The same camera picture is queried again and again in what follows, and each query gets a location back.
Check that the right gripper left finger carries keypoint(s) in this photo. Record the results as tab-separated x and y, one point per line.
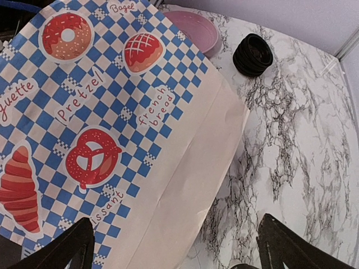
73	248

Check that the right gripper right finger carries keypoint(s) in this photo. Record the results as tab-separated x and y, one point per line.
280	247

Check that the blue checkered paper bag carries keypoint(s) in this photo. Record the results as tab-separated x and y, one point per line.
109	112

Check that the stack of black cup lids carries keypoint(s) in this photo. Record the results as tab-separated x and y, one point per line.
252	56

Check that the pink plastic plate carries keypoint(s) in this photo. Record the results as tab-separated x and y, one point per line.
201	31

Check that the left aluminium frame post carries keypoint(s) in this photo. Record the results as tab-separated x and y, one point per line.
348	46

